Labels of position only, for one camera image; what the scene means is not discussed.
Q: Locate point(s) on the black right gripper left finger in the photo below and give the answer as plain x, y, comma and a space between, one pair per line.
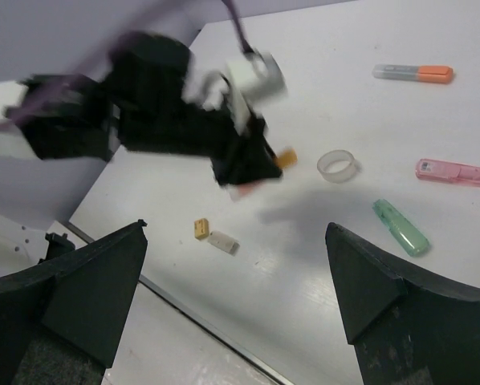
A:
61, 321

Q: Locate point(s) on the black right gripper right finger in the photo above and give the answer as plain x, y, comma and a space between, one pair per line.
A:
408, 325

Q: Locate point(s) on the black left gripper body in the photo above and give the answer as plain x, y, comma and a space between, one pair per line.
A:
147, 112

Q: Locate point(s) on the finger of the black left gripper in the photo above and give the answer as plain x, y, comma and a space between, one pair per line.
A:
248, 159

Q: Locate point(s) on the pink orange highlighter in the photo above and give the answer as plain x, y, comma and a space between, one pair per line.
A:
285, 159

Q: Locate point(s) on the yellow eraser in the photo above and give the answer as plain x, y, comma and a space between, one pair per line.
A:
201, 229

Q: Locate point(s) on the grey eraser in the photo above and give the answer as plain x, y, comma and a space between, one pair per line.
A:
223, 242

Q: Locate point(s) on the clear tape roll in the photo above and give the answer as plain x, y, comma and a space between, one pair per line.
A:
338, 166

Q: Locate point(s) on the pink correction tape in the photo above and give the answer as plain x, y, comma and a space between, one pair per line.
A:
447, 172

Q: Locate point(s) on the orange grey utility knife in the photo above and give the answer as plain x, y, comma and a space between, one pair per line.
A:
424, 74

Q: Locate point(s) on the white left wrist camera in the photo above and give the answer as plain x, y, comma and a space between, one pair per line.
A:
237, 88

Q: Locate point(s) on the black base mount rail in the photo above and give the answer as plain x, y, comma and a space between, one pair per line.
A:
166, 341

